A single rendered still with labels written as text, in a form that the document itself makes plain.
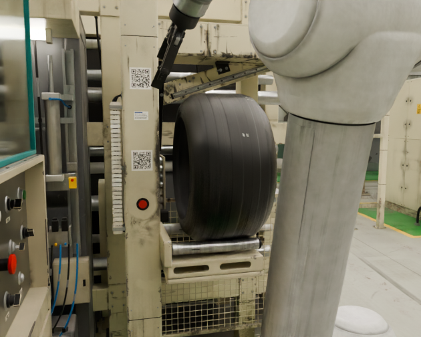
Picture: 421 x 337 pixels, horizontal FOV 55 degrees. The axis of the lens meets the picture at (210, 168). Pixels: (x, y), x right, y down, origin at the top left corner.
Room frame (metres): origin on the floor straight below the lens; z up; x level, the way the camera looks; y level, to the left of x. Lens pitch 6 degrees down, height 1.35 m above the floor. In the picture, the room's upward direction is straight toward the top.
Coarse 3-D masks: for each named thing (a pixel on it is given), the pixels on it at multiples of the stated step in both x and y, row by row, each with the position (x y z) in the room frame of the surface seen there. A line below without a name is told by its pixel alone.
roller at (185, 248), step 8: (216, 240) 1.45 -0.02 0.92; (224, 240) 1.45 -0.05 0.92; (232, 240) 1.45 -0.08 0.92; (240, 240) 1.46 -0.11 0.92; (248, 240) 1.46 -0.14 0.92; (256, 240) 1.47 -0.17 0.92; (176, 248) 1.39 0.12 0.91; (184, 248) 1.40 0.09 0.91; (192, 248) 1.40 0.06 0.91; (200, 248) 1.41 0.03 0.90; (208, 248) 1.42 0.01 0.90; (216, 248) 1.42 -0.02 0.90; (224, 248) 1.43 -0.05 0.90; (232, 248) 1.44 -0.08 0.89; (240, 248) 1.45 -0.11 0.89; (248, 248) 1.46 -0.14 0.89; (256, 248) 1.47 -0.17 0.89
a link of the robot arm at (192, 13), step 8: (176, 0) 0.99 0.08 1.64; (184, 0) 0.98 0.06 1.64; (192, 0) 0.97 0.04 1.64; (200, 0) 0.97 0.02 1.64; (208, 0) 0.99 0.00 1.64; (184, 8) 0.99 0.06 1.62; (192, 8) 0.98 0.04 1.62; (200, 8) 0.99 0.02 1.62; (192, 16) 1.00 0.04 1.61; (200, 16) 1.01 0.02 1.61
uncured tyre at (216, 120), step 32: (192, 96) 1.51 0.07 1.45; (224, 96) 1.49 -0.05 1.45; (192, 128) 1.37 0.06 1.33; (224, 128) 1.34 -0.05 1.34; (256, 128) 1.37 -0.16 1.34; (192, 160) 1.34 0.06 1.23; (224, 160) 1.30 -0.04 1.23; (256, 160) 1.33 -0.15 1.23; (192, 192) 1.34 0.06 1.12; (224, 192) 1.30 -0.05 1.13; (256, 192) 1.33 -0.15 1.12; (192, 224) 1.39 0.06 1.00; (224, 224) 1.36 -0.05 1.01; (256, 224) 1.39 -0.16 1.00
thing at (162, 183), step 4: (160, 156) 1.94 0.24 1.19; (160, 160) 1.86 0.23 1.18; (164, 160) 1.85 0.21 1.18; (160, 164) 1.94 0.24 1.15; (164, 164) 1.85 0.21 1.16; (160, 168) 1.85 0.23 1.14; (164, 168) 1.85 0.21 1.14; (160, 172) 1.95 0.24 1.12; (164, 172) 1.85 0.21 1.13; (160, 176) 1.86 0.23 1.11; (164, 176) 1.85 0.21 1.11; (160, 180) 1.95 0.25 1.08; (164, 180) 1.85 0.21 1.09; (160, 184) 1.85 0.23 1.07; (164, 184) 1.85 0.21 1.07; (160, 188) 1.96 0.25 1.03; (164, 188) 1.85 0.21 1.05; (160, 192) 1.86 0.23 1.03; (164, 192) 1.85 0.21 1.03; (160, 196) 1.96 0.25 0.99; (164, 196) 1.85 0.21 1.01; (160, 200) 1.85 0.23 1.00; (164, 200) 1.85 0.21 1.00; (160, 204) 1.87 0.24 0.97; (164, 204) 1.85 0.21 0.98; (160, 208) 1.86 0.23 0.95; (164, 208) 1.85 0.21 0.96
